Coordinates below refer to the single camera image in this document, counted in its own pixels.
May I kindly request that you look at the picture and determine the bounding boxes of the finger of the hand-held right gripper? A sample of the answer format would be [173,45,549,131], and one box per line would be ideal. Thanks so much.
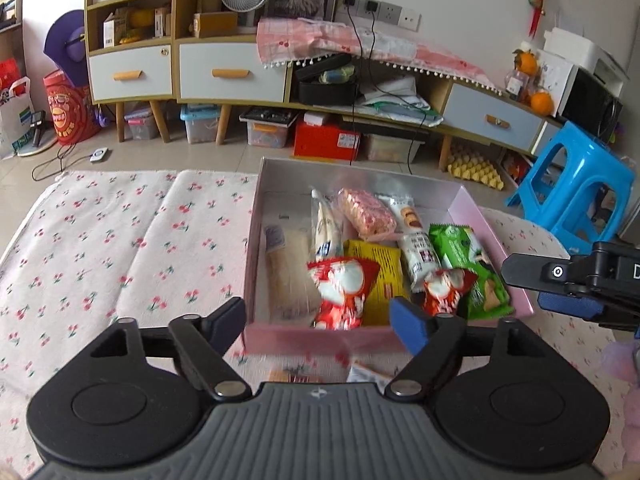
[537,291,640,331]
[501,255,576,292]

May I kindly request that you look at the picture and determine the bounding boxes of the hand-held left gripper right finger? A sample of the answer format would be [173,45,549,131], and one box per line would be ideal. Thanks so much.
[385,297,551,401]

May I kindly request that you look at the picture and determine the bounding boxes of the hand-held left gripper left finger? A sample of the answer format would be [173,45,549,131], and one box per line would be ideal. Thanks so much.
[90,297,252,403]

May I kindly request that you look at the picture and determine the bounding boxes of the red snack packet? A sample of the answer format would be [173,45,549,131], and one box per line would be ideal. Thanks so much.
[422,267,478,317]
[306,256,381,332]

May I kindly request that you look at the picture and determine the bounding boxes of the small white snack packet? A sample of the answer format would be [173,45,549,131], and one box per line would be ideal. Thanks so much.
[347,362,396,386]

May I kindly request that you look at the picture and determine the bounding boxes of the yellow snack packet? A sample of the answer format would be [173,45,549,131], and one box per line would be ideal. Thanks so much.
[345,240,411,328]

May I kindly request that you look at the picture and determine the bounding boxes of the green snack packet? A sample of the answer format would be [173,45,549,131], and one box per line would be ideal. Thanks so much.
[429,223,513,321]

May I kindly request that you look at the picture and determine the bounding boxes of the white cookie packet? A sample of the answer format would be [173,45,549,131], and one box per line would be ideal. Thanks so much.
[377,194,441,293]

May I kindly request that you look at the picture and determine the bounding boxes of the orange snack packet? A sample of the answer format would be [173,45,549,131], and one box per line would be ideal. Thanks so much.
[267,367,313,386]

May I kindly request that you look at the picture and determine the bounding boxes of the clear long wafer packet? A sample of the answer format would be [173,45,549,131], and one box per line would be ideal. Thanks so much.
[262,225,321,323]

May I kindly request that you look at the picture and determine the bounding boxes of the pink nougat packet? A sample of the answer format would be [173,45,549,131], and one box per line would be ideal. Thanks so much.
[337,187,398,241]

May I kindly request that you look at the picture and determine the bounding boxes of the white bread packet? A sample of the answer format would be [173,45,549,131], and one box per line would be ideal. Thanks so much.
[310,189,346,263]

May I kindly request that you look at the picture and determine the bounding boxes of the pink cardboard box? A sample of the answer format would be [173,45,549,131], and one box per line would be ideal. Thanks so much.
[242,156,535,356]

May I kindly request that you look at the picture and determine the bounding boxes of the pink fuzzy clothing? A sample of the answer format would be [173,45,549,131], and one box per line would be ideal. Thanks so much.
[600,340,640,466]

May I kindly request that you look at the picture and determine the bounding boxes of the yellow egg tray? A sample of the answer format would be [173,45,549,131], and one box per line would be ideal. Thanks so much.
[446,142,506,191]

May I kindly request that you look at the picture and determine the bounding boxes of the blue plastic stool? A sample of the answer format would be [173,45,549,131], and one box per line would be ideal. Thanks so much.
[505,121,636,256]

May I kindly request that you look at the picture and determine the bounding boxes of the cherry print tablecloth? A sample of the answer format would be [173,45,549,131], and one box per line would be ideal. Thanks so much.
[0,169,640,466]

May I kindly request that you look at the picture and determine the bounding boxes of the black microwave oven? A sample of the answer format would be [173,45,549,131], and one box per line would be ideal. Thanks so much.
[557,67,626,143]

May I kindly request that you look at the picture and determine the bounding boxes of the low wooden cabinet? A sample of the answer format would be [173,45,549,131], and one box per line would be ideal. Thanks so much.
[172,35,563,171]

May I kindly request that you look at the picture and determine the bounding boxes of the clear bin with blue lid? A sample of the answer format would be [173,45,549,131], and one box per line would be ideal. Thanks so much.
[180,104,221,145]

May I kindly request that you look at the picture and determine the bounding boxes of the red carton box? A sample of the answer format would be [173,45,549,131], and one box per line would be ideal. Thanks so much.
[292,112,362,162]

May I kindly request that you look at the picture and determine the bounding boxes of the clear bin with pink lid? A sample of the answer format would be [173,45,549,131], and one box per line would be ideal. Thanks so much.
[125,106,160,142]

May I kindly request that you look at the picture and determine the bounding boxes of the stack of papers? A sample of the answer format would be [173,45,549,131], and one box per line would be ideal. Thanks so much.
[357,76,443,126]

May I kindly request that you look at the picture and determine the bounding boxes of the white printer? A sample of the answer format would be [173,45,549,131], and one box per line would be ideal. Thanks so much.
[542,27,631,83]

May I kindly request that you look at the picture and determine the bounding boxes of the black storage box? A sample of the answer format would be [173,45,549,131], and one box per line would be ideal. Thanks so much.
[296,55,361,107]

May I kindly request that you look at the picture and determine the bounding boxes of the white round stand base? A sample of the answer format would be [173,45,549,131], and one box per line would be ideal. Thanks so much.
[15,135,60,159]

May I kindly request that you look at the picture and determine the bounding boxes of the red paper bag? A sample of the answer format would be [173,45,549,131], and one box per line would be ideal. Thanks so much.
[43,71,103,147]

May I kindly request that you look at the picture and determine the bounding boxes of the white paper bag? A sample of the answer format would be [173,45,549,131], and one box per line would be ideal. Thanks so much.
[0,76,37,156]

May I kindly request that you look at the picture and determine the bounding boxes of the yellow carton box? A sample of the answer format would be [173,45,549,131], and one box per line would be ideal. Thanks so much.
[194,11,238,38]

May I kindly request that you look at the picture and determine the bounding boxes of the pink cloth with pompom trim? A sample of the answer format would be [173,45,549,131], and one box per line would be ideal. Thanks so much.
[256,17,503,96]

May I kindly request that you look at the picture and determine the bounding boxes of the white carton box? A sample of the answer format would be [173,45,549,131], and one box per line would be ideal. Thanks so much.
[102,7,133,47]

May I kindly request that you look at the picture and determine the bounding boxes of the purple folded object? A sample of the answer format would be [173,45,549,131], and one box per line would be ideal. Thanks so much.
[44,8,88,86]

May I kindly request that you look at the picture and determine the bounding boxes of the red gift bag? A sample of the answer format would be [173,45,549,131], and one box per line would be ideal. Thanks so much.
[0,57,21,96]

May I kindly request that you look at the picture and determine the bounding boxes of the tall wooden shelf cabinet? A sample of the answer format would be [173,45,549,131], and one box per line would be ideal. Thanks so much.
[84,0,178,143]

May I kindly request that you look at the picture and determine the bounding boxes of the wooden bookshelf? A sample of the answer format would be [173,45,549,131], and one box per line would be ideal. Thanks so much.
[0,0,26,61]

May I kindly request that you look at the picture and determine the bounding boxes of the white drawer with orange handle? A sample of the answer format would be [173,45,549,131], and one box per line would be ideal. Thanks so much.
[178,41,288,104]
[442,82,546,153]
[87,44,173,102]

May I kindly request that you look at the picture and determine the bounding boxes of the black floor cable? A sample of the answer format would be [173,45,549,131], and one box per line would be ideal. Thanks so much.
[32,145,96,182]

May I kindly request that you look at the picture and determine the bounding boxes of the wall power sockets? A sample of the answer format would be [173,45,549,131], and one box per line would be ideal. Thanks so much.
[342,0,421,31]

